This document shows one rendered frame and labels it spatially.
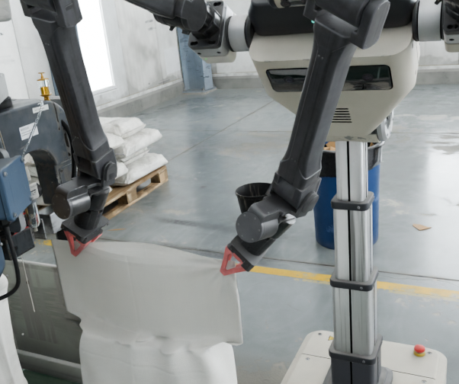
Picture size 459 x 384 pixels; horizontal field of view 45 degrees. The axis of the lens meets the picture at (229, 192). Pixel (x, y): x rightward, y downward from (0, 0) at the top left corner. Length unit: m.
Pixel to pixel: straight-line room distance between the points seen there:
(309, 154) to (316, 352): 1.31
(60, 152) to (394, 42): 0.84
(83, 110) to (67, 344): 1.16
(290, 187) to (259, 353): 1.67
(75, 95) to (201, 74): 8.85
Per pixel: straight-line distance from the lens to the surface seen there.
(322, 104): 0.87
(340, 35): 0.81
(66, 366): 2.03
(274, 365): 2.54
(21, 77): 7.02
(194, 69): 9.99
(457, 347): 2.69
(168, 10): 1.26
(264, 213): 0.97
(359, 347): 1.83
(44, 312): 2.10
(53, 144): 1.44
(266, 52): 1.37
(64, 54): 1.07
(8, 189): 0.98
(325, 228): 3.45
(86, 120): 1.15
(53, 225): 1.46
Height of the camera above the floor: 1.53
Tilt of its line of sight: 19 degrees down
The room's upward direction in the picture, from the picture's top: 6 degrees counter-clockwise
